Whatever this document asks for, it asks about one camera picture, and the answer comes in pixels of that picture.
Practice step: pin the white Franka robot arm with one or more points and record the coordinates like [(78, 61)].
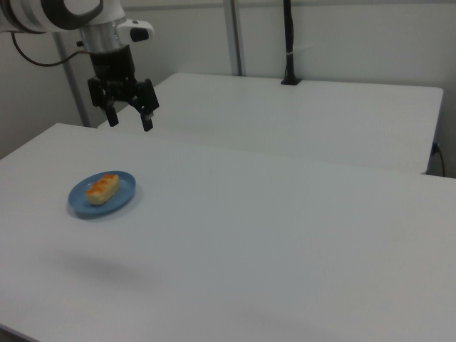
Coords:
[(42, 10)]

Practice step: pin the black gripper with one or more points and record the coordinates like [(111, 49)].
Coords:
[(114, 71)]

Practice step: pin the grey aluminium frame post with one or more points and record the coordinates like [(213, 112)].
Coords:
[(236, 35), (73, 89)]

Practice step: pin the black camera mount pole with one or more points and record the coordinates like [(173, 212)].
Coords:
[(290, 42)]

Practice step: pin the bread with orange topping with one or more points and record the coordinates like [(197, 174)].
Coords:
[(102, 187)]

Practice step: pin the blue round plate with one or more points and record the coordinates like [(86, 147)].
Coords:
[(102, 193)]

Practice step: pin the white table behind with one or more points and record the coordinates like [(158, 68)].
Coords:
[(303, 121)]

